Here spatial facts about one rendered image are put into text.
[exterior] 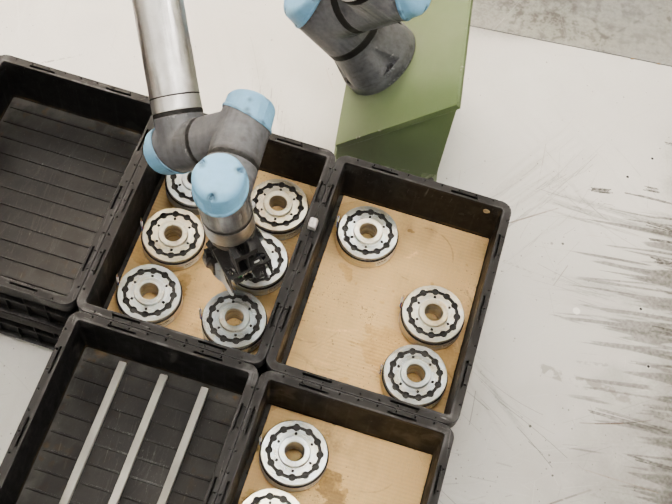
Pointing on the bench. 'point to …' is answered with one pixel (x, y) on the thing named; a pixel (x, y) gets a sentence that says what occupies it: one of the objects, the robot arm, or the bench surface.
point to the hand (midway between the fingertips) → (238, 267)
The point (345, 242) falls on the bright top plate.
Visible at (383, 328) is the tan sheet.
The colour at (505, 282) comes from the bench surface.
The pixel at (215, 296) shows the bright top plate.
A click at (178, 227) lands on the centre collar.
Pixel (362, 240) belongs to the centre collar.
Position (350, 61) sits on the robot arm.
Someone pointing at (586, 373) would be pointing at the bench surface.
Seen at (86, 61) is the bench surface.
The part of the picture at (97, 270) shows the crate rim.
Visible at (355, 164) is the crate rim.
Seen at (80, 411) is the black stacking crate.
